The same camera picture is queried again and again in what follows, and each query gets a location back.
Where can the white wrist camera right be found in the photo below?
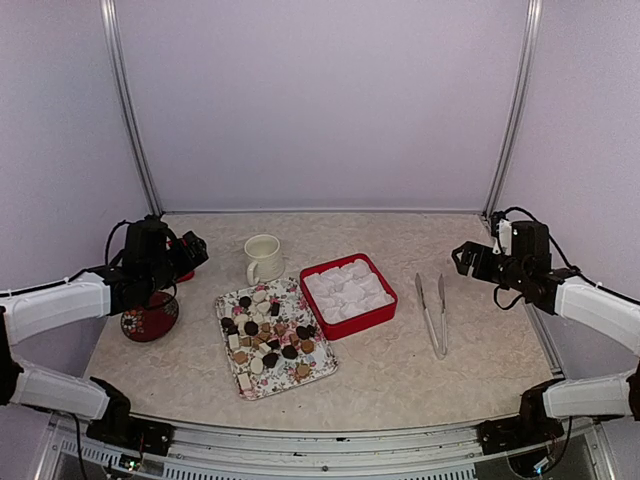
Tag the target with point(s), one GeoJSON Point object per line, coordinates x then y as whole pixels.
{"type": "Point", "coordinates": [501, 231]}

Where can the floral rectangular tray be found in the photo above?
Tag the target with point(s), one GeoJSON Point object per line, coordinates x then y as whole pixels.
{"type": "Point", "coordinates": [294, 335]}

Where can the white rectangular chocolate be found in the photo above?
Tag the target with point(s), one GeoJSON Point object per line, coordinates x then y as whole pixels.
{"type": "Point", "coordinates": [244, 382]}

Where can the aluminium front rail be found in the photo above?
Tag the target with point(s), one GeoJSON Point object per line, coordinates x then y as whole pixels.
{"type": "Point", "coordinates": [215, 452]}

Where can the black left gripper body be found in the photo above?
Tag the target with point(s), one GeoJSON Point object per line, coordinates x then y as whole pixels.
{"type": "Point", "coordinates": [163, 274]}

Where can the left aluminium frame post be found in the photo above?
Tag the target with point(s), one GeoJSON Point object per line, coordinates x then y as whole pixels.
{"type": "Point", "coordinates": [117, 60]}

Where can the red box with paper cups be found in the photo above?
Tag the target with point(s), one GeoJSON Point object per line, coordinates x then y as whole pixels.
{"type": "Point", "coordinates": [348, 295]}

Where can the metal tongs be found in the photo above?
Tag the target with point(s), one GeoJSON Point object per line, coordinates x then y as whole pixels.
{"type": "Point", "coordinates": [437, 325]}

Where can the red floral vase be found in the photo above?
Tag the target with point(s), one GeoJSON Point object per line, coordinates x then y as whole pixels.
{"type": "Point", "coordinates": [144, 325]}

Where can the white round chocolate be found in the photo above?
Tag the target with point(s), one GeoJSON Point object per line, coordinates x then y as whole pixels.
{"type": "Point", "coordinates": [259, 296]}

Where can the right aluminium frame post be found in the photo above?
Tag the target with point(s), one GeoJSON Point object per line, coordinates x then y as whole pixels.
{"type": "Point", "coordinates": [517, 105]}

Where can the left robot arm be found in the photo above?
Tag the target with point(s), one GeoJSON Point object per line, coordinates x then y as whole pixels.
{"type": "Point", "coordinates": [92, 293]}

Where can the caramel hexagon chocolate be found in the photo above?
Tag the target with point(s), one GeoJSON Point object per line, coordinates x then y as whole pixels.
{"type": "Point", "coordinates": [302, 371]}

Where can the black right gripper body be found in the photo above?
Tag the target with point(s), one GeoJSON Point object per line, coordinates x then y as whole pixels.
{"type": "Point", "coordinates": [512, 275]}

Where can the dark round fluted chocolate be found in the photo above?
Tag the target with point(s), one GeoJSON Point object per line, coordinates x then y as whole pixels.
{"type": "Point", "coordinates": [245, 301]}

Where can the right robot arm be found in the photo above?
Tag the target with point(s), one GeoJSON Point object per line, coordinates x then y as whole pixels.
{"type": "Point", "coordinates": [544, 407]}

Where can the white ribbed ceramic mug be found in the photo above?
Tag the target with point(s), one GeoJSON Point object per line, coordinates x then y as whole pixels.
{"type": "Point", "coordinates": [265, 259]}

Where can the aluminium frame post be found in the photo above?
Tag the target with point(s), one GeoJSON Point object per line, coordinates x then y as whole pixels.
{"type": "Point", "coordinates": [117, 60]}
{"type": "Point", "coordinates": [517, 105]}

